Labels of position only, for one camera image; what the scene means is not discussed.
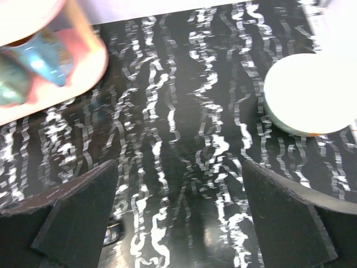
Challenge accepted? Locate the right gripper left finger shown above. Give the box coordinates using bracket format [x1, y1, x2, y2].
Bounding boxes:
[1, 160, 118, 267]

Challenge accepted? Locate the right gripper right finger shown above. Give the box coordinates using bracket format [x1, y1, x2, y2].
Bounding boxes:
[242, 160, 356, 267]

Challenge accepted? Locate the black earbud charging case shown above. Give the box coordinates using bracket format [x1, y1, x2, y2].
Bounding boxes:
[103, 220, 125, 247]

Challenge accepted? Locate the cream bowl green outside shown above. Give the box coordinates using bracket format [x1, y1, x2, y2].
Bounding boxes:
[263, 53, 356, 137]

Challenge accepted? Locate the green ceramic mug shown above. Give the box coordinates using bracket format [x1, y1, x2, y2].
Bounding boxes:
[1, 53, 32, 106]

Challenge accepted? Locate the light blue butterfly mug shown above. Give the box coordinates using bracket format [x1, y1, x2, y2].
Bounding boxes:
[1, 27, 74, 87]

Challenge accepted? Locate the pink three-tier shelf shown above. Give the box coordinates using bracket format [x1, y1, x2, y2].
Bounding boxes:
[1, 1, 108, 125]

